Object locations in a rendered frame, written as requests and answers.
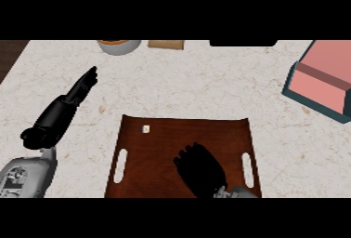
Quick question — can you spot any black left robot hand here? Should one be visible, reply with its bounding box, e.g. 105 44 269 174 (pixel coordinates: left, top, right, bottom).
18 65 100 151

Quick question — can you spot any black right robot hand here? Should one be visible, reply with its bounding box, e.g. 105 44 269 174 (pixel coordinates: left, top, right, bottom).
170 142 228 199

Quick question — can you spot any brown wooden tray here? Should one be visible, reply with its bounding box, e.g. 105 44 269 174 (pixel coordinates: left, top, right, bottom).
103 114 263 199

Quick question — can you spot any dark brown wooden panel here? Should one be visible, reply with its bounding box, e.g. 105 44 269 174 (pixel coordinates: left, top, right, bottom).
0 40 29 85

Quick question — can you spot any tan wooden block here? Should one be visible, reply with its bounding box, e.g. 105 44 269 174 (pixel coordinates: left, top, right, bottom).
145 40 185 50

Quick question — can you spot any teal and pink box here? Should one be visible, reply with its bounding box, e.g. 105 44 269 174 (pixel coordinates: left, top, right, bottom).
281 40 351 125

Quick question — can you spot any grey bowl with orange rim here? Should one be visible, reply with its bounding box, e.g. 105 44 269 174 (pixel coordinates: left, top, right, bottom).
95 40 142 57

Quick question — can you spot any black appliance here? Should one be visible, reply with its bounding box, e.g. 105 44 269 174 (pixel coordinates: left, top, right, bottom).
207 40 279 47

